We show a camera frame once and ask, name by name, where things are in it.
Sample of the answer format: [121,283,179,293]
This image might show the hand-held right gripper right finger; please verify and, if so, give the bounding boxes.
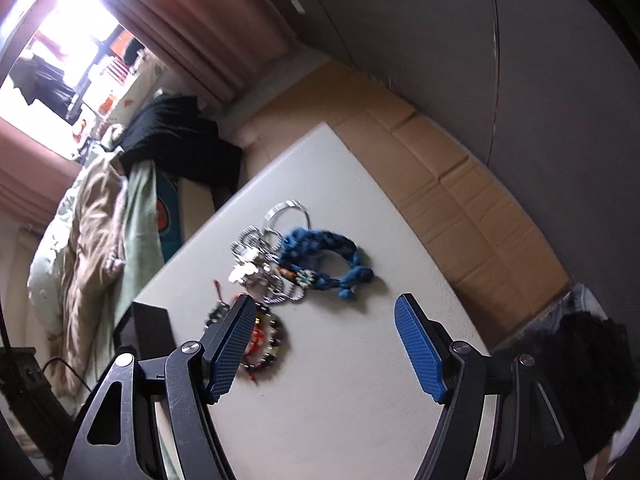
[394,294,586,480]

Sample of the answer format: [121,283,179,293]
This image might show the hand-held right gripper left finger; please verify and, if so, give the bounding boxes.
[62,294,258,480]

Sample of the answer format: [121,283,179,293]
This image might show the dark and red beaded bracelet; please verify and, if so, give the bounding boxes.
[205,300,292,385]

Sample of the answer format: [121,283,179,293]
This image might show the black jewelry box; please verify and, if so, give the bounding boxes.
[114,302,177,362]

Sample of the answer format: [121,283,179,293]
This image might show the silver chain jewelry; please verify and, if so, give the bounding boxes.
[230,227,307,306]

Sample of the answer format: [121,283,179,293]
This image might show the blue braided bracelet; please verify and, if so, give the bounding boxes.
[277,228,375,303]

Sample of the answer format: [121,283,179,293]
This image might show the thin silver bangle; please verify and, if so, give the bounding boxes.
[264,201,314,234]

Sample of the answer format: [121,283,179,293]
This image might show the teal printed cloth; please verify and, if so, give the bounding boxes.
[154,170,184,262]

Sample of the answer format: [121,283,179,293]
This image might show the beige blanket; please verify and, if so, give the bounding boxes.
[47,159,132,407]

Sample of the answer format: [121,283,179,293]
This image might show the dark fuzzy cloth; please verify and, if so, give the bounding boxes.
[539,310,632,467]

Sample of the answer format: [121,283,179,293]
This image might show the cardboard floor sheet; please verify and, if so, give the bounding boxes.
[239,57,572,352]

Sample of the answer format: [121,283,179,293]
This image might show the pale green duvet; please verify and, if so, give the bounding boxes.
[26,205,77,333]

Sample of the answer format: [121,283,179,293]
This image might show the black garment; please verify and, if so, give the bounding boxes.
[116,94,244,187]

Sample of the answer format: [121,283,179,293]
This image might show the pink curtain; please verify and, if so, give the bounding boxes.
[80,0,310,109]
[0,115,85,233]

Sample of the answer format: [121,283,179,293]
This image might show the printed window seat cushion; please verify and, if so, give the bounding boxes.
[94,54,167,127]

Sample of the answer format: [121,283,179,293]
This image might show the hanging dark clothes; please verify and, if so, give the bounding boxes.
[9,54,77,112]

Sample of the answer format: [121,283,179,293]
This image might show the black cable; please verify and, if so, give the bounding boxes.
[41,356,93,393]

